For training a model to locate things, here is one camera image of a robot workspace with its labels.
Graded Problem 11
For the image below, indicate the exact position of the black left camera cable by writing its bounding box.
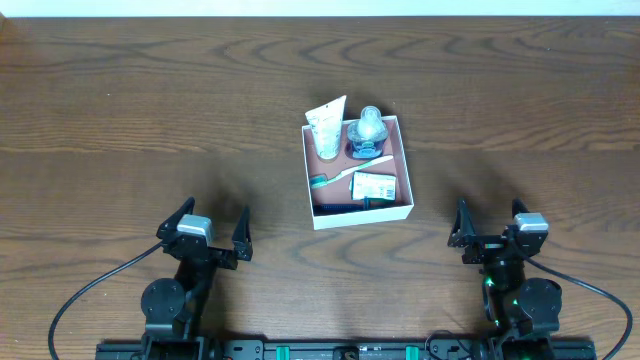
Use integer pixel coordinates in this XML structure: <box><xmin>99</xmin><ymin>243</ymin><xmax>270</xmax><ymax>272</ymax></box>
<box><xmin>47</xmin><ymin>241</ymin><xmax>166</xmax><ymax>360</ymax></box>

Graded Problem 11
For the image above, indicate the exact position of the white green labelled packet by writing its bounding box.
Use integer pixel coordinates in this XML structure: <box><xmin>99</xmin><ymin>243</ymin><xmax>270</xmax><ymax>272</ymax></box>
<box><xmin>349</xmin><ymin>171</ymin><xmax>396</xmax><ymax>201</ymax></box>

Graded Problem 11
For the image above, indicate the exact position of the red green toothpaste tube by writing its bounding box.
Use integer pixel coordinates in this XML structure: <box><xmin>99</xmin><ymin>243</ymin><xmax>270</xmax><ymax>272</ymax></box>
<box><xmin>363</xmin><ymin>197</ymin><xmax>397</xmax><ymax>211</ymax></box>

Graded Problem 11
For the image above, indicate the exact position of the green white toothbrush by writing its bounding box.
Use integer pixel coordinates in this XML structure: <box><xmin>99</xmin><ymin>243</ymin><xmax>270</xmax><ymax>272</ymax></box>
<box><xmin>309</xmin><ymin>155</ymin><xmax>394</xmax><ymax>189</ymax></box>

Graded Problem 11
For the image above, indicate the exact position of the blue disposable razor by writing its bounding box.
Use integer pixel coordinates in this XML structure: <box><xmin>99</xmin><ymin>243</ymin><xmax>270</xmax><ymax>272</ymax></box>
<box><xmin>313</xmin><ymin>197</ymin><xmax>370</xmax><ymax>216</ymax></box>

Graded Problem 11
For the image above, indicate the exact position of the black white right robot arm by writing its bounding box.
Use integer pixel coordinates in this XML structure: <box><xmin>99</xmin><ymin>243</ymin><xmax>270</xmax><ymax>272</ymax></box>
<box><xmin>447</xmin><ymin>199</ymin><xmax>562</xmax><ymax>359</ymax></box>

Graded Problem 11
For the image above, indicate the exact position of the white lotion tube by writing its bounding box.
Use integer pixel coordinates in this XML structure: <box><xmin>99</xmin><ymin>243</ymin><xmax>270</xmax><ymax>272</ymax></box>
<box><xmin>305</xmin><ymin>95</ymin><xmax>347</xmax><ymax>162</ymax></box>

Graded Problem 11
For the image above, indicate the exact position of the white box with pink interior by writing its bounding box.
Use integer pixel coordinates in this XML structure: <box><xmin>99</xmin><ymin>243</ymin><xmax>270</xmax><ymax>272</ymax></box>
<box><xmin>301</xmin><ymin>115</ymin><xmax>414</xmax><ymax>230</ymax></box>

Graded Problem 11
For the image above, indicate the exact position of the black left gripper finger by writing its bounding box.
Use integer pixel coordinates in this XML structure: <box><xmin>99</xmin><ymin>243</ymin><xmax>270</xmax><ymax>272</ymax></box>
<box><xmin>156</xmin><ymin>197</ymin><xmax>195</xmax><ymax>240</ymax></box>
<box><xmin>232</xmin><ymin>207</ymin><xmax>253</xmax><ymax>261</ymax></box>

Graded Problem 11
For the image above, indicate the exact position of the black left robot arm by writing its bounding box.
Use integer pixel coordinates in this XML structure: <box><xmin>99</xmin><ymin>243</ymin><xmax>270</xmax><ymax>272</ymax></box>
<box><xmin>131</xmin><ymin>197</ymin><xmax>253</xmax><ymax>359</ymax></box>

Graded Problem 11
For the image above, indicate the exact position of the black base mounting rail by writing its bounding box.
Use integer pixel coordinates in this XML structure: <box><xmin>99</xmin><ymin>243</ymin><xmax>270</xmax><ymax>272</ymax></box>
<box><xmin>95</xmin><ymin>337</ymin><xmax>596</xmax><ymax>360</ymax></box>

